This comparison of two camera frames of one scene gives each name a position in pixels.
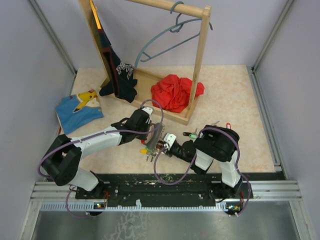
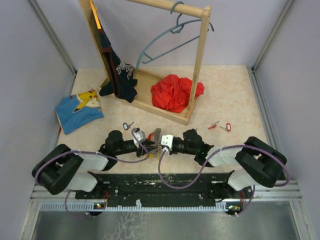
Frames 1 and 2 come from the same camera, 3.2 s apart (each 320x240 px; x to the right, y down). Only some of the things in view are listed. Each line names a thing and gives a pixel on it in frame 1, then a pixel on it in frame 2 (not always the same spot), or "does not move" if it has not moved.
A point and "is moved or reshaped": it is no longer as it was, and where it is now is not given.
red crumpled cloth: [173, 93] does not move
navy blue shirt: [121, 74] does not move
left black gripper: [147, 125] to [140, 152]
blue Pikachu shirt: [77, 110] does not move
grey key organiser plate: [157, 134] is moved or reshaped
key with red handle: [215, 124] does not move
